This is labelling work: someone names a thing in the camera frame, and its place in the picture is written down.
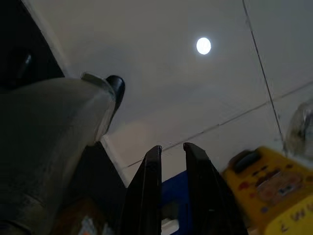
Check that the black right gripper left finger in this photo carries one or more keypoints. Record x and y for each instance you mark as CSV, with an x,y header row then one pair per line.
x,y
144,195

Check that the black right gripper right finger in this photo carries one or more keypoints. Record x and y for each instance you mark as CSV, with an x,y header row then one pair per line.
x,y
207,200

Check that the blue dustpan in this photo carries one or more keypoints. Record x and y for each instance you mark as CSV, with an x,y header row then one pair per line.
x,y
174,191

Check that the brown cardboard box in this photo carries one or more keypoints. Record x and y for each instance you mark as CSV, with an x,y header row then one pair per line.
x,y
73,215

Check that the yellow cartoon plastic bin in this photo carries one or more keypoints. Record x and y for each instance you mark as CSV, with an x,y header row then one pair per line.
x,y
281,186

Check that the silver robot leg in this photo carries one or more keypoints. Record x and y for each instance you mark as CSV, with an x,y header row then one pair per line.
x,y
49,134

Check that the clear plastic bag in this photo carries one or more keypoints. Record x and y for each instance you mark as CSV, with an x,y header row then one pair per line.
x,y
302,127

